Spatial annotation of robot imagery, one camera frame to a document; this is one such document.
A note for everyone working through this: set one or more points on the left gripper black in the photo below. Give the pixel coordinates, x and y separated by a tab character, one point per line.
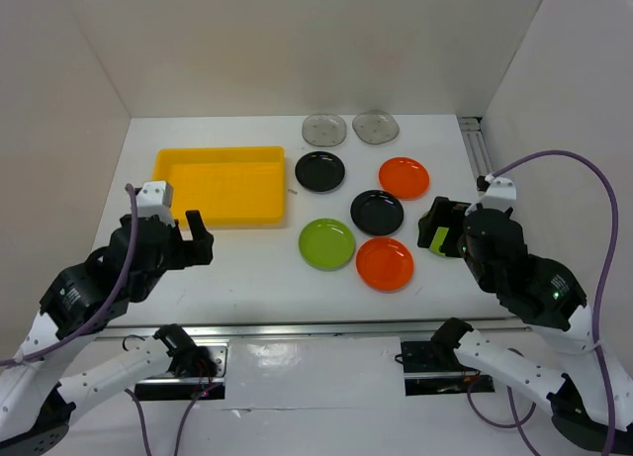
199	249

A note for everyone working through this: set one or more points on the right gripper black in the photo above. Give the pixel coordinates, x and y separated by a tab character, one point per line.
441	212

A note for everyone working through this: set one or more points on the black plate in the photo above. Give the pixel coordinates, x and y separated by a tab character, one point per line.
377	213
320	171

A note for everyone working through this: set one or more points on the orange plate front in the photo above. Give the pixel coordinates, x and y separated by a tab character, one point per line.
384	264

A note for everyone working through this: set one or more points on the orange plate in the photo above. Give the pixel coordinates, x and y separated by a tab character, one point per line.
404	177
384	264

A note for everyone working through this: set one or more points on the green plate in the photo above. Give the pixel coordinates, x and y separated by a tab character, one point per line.
326	244
436	245

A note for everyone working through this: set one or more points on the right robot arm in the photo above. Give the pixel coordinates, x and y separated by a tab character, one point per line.
590	398

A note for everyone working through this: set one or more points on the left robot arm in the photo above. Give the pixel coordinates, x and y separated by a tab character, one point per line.
38	401

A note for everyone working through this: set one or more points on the yellow plastic bin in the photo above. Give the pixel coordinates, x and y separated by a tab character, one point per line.
228	186

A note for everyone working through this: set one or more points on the orange plate back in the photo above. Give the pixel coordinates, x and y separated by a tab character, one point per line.
404	177

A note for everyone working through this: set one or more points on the clear glass plate right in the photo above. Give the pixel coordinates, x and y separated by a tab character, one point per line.
376	127

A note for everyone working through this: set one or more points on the clear glass plate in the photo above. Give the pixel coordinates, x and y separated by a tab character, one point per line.
376	127
324	130

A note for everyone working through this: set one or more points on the clear glass plate left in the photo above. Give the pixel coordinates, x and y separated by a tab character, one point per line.
324	130

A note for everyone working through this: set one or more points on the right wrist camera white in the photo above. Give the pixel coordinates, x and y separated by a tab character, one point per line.
496	193

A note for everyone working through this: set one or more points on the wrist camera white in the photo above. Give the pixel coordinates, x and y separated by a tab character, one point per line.
496	193
154	199

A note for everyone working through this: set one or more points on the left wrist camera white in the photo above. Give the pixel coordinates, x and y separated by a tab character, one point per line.
154	199

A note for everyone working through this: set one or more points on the aluminium rail right side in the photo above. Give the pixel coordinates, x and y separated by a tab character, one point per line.
476	149

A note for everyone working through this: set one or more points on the aluminium rail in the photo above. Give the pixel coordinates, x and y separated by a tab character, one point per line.
312	329
476	149

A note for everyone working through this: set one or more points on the aluminium rail front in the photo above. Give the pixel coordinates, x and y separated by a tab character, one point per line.
312	329

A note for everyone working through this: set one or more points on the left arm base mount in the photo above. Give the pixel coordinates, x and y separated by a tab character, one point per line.
205	376

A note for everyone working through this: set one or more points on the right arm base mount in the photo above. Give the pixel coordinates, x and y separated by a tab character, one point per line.
429	371

